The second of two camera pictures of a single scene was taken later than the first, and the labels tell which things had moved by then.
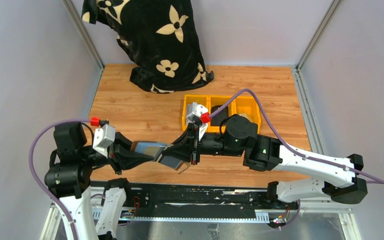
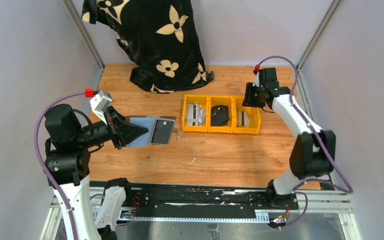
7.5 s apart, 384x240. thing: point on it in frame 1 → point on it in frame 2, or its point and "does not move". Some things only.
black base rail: x=157 y=200 does not move
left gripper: x=126 y=157 → x=128 y=131
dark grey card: x=171 y=162 → x=162 y=131
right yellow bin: x=248 y=107 does not move
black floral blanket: x=160 y=36 does not move
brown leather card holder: x=183 y=165 → x=147 y=122
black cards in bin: x=216 y=119 does not move
